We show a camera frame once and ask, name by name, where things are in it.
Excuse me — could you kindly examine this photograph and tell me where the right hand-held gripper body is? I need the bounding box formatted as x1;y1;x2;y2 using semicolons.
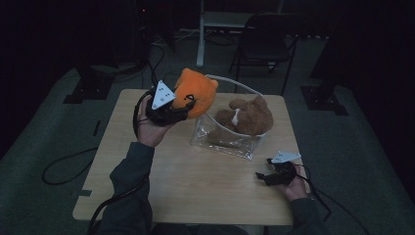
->
270;150;302;187

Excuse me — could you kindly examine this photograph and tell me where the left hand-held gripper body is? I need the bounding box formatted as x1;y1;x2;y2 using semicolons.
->
144;79;191;128

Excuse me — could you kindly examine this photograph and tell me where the orange plush toy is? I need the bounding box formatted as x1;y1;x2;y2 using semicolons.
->
171;67;220;119

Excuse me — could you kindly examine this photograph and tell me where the brown teddy bear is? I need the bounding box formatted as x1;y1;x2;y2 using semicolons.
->
208;94;275;145

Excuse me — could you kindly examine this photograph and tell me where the transparent bag with white trim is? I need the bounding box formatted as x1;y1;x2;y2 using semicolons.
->
190;73;271;162

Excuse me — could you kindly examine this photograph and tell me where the person's right hand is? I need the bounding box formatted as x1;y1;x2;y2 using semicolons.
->
281;164;310;203

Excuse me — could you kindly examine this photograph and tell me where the person's left hand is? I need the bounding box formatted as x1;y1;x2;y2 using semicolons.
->
135;95;176;149

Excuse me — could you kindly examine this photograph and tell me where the black stand base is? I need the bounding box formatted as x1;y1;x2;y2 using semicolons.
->
300;84;349;117
63;63;115;105

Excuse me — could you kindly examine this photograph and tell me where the black folding chair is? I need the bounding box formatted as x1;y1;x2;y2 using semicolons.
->
228;12;300;98

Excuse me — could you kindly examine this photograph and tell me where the black loose cable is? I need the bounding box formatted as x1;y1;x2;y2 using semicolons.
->
41;145;99;186
147;43;166;88

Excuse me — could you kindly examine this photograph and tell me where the right hand-held gripper cable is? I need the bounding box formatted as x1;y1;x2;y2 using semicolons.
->
295;163;370;235

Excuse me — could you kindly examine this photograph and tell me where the hand-held gripper cable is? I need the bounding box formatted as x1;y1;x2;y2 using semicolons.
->
86;88;157;235
295;163;370;235

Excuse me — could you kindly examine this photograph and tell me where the left hand-held gripper cable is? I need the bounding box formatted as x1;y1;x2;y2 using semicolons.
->
86;88;157;235

